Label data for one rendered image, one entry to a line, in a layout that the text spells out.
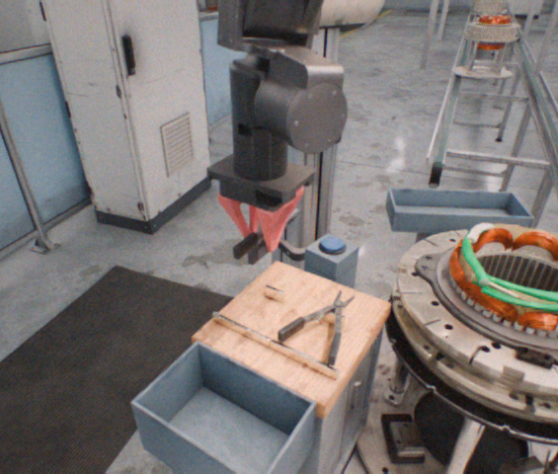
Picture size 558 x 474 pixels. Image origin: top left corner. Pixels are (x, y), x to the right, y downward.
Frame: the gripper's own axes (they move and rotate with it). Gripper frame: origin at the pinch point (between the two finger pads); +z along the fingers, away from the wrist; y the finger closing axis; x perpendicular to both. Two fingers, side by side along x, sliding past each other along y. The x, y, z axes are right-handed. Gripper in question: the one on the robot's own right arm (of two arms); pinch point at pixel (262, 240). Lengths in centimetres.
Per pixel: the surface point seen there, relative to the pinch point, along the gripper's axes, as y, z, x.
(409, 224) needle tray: 8.5, 15.1, 38.5
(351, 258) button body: 2.7, 16.8, 24.7
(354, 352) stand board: 13.0, 11.8, 0.3
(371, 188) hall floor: -70, 124, 261
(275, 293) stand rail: -0.1, 10.9, 3.4
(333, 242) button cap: -0.8, 14.4, 24.3
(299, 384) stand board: 9.7, 11.8, -7.4
